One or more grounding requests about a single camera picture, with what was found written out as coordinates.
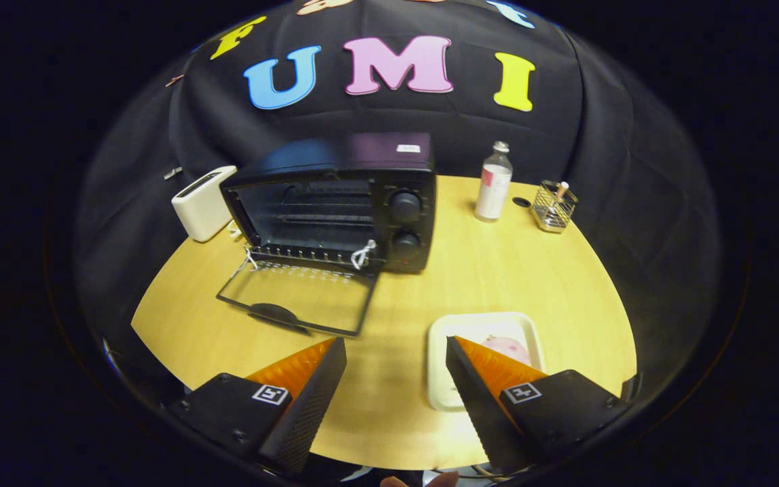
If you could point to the toaster oven glass door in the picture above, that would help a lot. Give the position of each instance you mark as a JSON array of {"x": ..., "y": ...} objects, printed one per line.
[{"x": 301, "y": 297}]

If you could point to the black toaster oven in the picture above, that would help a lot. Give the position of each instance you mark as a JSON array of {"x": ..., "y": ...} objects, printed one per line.
[{"x": 413, "y": 225}]

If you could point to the black oven knob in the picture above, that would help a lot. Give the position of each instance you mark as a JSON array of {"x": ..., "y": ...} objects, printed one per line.
[
  {"x": 406, "y": 245},
  {"x": 405, "y": 206}
]

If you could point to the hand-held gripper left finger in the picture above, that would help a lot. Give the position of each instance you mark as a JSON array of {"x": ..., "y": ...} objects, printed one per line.
[{"x": 308, "y": 406}]

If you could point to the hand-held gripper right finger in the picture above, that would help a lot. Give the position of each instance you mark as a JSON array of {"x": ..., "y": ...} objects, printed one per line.
[{"x": 481, "y": 406}]

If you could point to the clear bottle with pink label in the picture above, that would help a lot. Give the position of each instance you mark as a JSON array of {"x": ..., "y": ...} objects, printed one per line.
[{"x": 493, "y": 196}]

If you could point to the white slot toaster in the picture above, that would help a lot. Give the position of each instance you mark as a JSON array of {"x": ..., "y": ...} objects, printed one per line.
[{"x": 203, "y": 206}]

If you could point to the small metal clip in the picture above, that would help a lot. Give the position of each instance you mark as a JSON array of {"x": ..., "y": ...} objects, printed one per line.
[{"x": 173, "y": 172}]

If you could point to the pink round food slice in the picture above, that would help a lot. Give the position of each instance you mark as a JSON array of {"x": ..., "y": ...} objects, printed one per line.
[{"x": 511, "y": 348}]

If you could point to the black table grommet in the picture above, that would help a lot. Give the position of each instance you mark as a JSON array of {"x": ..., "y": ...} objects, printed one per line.
[{"x": 521, "y": 201}]

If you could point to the cream rectangular tray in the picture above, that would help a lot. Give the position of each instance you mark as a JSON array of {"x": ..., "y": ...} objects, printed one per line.
[{"x": 470, "y": 325}]

